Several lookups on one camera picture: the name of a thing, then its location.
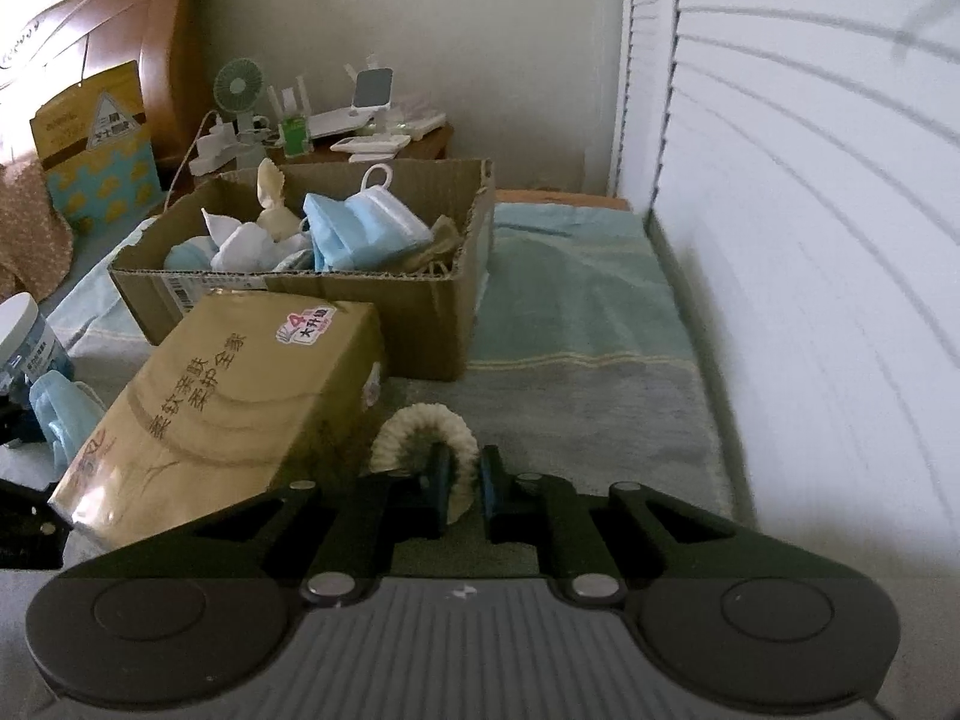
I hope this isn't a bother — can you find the gold tissue pack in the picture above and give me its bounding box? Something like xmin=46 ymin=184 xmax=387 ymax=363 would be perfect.
xmin=46 ymin=294 xmax=387 ymax=552

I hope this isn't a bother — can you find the white power strip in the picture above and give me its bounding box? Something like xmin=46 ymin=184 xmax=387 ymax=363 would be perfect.
xmin=187 ymin=131 xmax=241 ymax=179

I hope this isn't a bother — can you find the white phone stand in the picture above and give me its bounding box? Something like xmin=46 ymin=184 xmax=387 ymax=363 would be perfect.
xmin=345 ymin=56 xmax=396 ymax=128

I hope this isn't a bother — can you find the brown dotted cloth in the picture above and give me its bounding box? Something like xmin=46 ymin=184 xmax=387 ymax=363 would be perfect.
xmin=0 ymin=157 xmax=76 ymax=301

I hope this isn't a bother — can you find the small green desk fan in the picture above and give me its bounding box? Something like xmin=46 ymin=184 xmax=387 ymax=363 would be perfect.
xmin=214 ymin=58 xmax=269 ymax=137

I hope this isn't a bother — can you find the grey blanket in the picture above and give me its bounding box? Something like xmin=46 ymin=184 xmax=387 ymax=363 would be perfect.
xmin=64 ymin=364 xmax=740 ymax=586

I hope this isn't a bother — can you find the white louvred door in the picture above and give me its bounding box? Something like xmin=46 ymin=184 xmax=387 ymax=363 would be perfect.
xmin=611 ymin=0 xmax=680 ymax=203
xmin=649 ymin=0 xmax=960 ymax=533

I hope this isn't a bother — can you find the wooden nightstand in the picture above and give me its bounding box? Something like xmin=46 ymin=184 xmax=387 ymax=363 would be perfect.
xmin=169 ymin=124 xmax=456 ymax=188

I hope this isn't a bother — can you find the green spray bottle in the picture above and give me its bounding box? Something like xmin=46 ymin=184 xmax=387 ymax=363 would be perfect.
xmin=279 ymin=116 xmax=312 ymax=158

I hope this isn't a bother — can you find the white power cable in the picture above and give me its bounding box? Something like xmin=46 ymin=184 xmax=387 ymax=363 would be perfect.
xmin=159 ymin=111 xmax=222 ymax=217

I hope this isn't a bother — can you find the teal towel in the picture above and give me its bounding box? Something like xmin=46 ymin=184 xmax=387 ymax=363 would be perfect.
xmin=49 ymin=202 xmax=698 ymax=376

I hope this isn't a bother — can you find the wooden headboard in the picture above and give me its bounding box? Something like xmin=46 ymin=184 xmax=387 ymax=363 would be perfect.
xmin=0 ymin=0 xmax=215 ymax=173

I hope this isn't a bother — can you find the white remote control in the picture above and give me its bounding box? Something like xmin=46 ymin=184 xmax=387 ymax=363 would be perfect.
xmin=330 ymin=133 xmax=412 ymax=158

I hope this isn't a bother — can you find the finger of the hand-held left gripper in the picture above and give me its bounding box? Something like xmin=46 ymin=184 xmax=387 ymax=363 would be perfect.
xmin=0 ymin=476 xmax=68 ymax=571
xmin=0 ymin=406 xmax=38 ymax=445

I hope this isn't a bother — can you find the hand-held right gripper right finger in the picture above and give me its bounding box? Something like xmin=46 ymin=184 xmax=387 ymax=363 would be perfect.
xmin=480 ymin=446 xmax=781 ymax=607

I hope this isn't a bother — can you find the white-lidded plastic jar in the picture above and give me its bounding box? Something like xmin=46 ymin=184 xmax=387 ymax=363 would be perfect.
xmin=0 ymin=292 xmax=76 ymax=410

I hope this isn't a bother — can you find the cream fuzzy scrunchie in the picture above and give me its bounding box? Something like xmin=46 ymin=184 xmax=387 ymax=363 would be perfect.
xmin=366 ymin=403 xmax=481 ymax=526

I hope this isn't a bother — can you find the cardboard box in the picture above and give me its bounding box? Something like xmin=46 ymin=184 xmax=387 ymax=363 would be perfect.
xmin=109 ymin=157 xmax=496 ymax=383

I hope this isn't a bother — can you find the white sock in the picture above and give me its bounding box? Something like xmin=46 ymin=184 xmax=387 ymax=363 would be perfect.
xmin=201 ymin=208 xmax=275 ymax=271

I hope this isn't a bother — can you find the yellow and teal paper bag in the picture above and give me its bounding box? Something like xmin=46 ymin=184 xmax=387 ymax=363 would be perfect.
xmin=28 ymin=60 xmax=162 ymax=237

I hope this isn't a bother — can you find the blue face mask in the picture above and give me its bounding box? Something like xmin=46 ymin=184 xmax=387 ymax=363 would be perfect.
xmin=302 ymin=195 xmax=398 ymax=272
xmin=341 ymin=165 xmax=434 ymax=248
xmin=163 ymin=238 xmax=218 ymax=271
xmin=30 ymin=375 xmax=106 ymax=481

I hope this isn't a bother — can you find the beige sock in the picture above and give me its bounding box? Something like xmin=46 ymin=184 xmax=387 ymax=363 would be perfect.
xmin=255 ymin=159 xmax=308 ymax=241

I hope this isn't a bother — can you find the white router with antennas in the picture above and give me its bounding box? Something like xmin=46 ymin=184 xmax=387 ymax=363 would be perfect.
xmin=266 ymin=71 xmax=376 ymax=140

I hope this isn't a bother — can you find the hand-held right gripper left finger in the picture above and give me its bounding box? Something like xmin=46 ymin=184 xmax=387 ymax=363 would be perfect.
xmin=172 ymin=446 xmax=456 ymax=607

